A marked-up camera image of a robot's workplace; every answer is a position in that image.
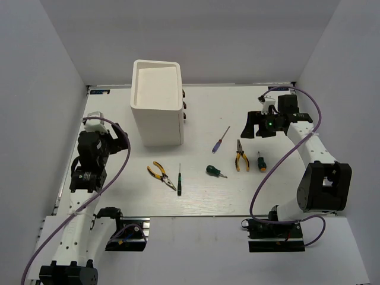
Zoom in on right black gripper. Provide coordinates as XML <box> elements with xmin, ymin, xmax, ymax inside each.
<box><xmin>240</xmin><ymin>110</ymin><xmax>283</xmax><ymax>139</ymax></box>

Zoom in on yellow black combination pliers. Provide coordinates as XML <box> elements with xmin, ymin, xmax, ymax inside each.
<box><xmin>235</xmin><ymin>139</ymin><xmax>250</xmax><ymax>172</ymax></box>

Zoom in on purple handled screwdriver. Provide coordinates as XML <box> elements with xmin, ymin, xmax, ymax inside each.
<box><xmin>211</xmin><ymin>126</ymin><xmax>230</xmax><ymax>154</ymax></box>

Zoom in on black green precision screwdriver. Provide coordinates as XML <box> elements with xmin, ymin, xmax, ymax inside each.
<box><xmin>177</xmin><ymin>163</ymin><xmax>182</xmax><ymax>196</ymax></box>

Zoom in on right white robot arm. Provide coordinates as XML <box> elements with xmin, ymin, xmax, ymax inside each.
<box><xmin>240</xmin><ymin>94</ymin><xmax>352</xmax><ymax>237</ymax></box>

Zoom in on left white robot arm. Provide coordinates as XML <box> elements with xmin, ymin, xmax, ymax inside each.
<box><xmin>39</xmin><ymin>118</ymin><xmax>130</xmax><ymax>284</ymax></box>

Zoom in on green orange stubby screwdriver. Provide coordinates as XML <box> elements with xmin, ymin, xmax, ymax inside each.
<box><xmin>257</xmin><ymin>152</ymin><xmax>267</xmax><ymax>172</ymax></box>

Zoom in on white drawer cabinet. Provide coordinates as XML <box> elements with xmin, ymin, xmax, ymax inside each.
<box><xmin>130</xmin><ymin>59</ymin><xmax>185</xmax><ymax>147</ymax></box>

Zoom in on yellow black needle-nose pliers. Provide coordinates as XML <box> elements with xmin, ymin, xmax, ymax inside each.
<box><xmin>147</xmin><ymin>161</ymin><xmax>177</xmax><ymax>191</ymax></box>

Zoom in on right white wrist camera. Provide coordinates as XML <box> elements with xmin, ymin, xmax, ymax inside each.
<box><xmin>258</xmin><ymin>95</ymin><xmax>276</xmax><ymax>115</ymax></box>

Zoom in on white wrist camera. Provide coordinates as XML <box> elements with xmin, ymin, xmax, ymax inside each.
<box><xmin>258</xmin><ymin>95</ymin><xmax>276</xmax><ymax>115</ymax></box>
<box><xmin>83</xmin><ymin>111</ymin><xmax>107</xmax><ymax>134</ymax></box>

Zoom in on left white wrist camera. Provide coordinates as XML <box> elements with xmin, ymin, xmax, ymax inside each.
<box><xmin>83</xmin><ymin>111</ymin><xmax>107</xmax><ymax>134</ymax></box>

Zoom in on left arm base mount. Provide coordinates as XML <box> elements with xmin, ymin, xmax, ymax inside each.
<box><xmin>95</xmin><ymin>207</ymin><xmax>150</xmax><ymax>252</ymax></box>

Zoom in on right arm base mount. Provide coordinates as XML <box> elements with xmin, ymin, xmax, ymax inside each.
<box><xmin>241</xmin><ymin>218</ymin><xmax>305</xmax><ymax>253</ymax></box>

